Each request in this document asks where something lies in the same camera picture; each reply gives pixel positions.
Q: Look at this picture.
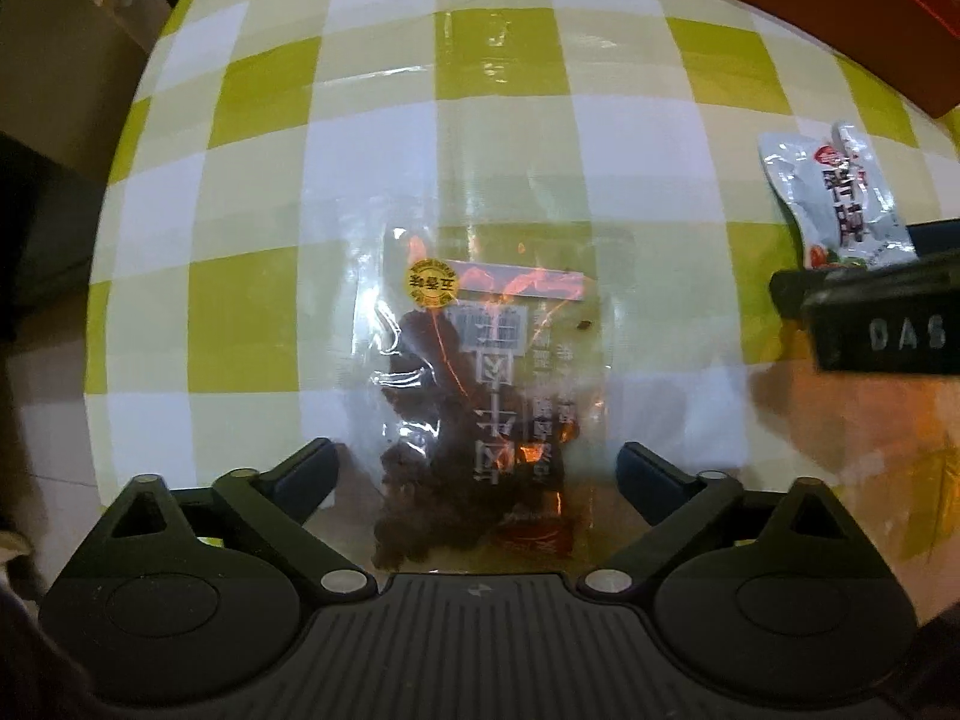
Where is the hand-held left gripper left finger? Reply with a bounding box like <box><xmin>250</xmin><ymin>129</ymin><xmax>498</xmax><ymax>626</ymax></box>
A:
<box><xmin>109</xmin><ymin>436</ymin><xmax>380</xmax><ymax>601</ymax></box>

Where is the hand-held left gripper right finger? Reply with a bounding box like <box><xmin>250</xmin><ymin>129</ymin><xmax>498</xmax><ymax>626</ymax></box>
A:
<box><xmin>577</xmin><ymin>441</ymin><xmax>863</xmax><ymax>601</ymax></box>

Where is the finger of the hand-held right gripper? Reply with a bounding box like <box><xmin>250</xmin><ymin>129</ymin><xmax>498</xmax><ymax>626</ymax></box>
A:
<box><xmin>770</xmin><ymin>259</ymin><xmax>923</xmax><ymax>320</ymax></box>
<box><xmin>909</xmin><ymin>219</ymin><xmax>960</xmax><ymax>256</ymax></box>

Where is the white red print packet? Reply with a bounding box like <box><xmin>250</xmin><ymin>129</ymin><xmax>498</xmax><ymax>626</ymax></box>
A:
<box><xmin>757</xmin><ymin>120</ymin><xmax>917</xmax><ymax>272</ymax></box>

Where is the clear dark jerky packet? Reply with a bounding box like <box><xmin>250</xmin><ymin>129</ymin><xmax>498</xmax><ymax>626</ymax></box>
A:
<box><xmin>367</xmin><ymin>221</ymin><xmax>635</xmax><ymax>572</ymax></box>

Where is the red cardboard box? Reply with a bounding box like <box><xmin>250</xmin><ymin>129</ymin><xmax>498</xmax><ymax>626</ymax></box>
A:
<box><xmin>536</xmin><ymin>0</ymin><xmax>960</xmax><ymax>119</ymax></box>

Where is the long grey cabinet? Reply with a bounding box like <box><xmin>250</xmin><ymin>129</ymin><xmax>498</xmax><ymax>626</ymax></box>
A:
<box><xmin>0</xmin><ymin>0</ymin><xmax>181</xmax><ymax>301</ymax></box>

